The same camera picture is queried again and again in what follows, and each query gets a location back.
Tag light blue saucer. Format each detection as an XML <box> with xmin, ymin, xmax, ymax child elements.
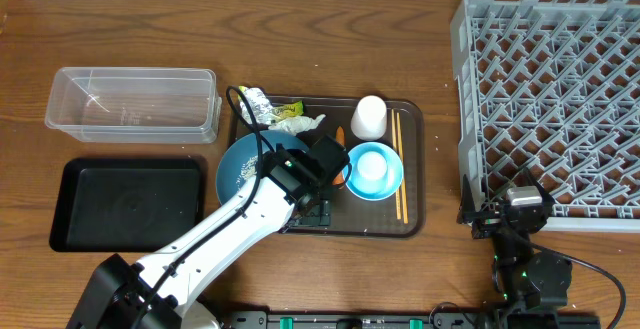
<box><xmin>343</xmin><ymin>142</ymin><xmax>404</xmax><ymax>201</ymax></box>

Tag crumpled white tissue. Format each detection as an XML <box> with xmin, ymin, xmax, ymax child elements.
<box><xmin>268</xmin><ymin>114</ymin><xmax>326</xmax><ymax>136</ymax></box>

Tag pile of white rice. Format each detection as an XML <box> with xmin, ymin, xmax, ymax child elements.
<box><xmin>236</xmin><ymin>156</ymin><xmax>257</xmax><ymax>189</ymax></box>

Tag orange carrot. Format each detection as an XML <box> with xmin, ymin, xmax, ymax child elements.
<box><xmin>333</xmin><ymin>126</ymin><xmax>345</xmax><ymax>186</ymax></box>

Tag clear plastic bin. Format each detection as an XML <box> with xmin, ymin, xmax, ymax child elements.
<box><xmin>44</xmin><ymin>67</ymin><xmax>222</xmax><ymax>144</ymax></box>

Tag pale pink cup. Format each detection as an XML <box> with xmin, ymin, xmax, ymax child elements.
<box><xmin>351</xmin><ymin>95</ymin><xmax>387</xmax><ymax>141</ymax></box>

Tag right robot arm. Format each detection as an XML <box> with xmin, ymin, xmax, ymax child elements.
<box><xmin>457</xmin><ymin>171</ymin><xmax>572</xmax><ymax>328</ymax></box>

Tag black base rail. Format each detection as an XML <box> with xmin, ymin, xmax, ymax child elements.
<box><xmin>222</xmin><ymin>311</ymin><xmax>601</xmax><ymax>329</ymax></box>

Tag dark brown serving tray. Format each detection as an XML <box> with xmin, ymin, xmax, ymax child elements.
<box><xmin>229</xmin><ymin>95</ymin><xmax>426</xmax><ymax>239</ymax></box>

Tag black plastic tray bin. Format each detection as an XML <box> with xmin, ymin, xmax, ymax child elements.
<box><xmin>49</xmin><ymin>158</ymin><xmax>205</xmax><ymax>252</ymax></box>

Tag light blue cup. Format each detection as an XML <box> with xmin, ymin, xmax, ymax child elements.
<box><xmin>357</xmin><ymin>151</ymin><xmax>387</xmax><ymax>181</ymax></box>

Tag dark blue plate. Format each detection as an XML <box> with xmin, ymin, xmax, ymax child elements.
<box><xmin>216</xmin><ymin>130</ymin><xmax>309</xmax><ymax>205</ymax></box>

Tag crumpled foil snack wrapper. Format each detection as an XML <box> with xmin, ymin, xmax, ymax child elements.
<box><xmin>239</xmin><ymin>86</ymin><xmax>304</xmax><ymax>125</ymax></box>

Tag wooden chopstick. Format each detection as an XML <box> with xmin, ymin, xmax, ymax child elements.
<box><xmin>395</xmin><ymin>111</ymin><xmax>409</xmax><ymax>225</ymax></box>
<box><xmin>391</xmin><ymin>109</ymin><xmax>402</xmax><ymax>220</ymax></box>

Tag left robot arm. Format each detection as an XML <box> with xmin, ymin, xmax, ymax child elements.
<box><xmin>68</xmin><ymin>139</ymin><xmax>349</xmax><ymax>328</ymax></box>

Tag grey dishwasher rack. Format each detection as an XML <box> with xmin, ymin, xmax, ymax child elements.
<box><xmin>450</xmin><ymin>0</ymin><xmax>639</xmax><ymax>233</ymax></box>

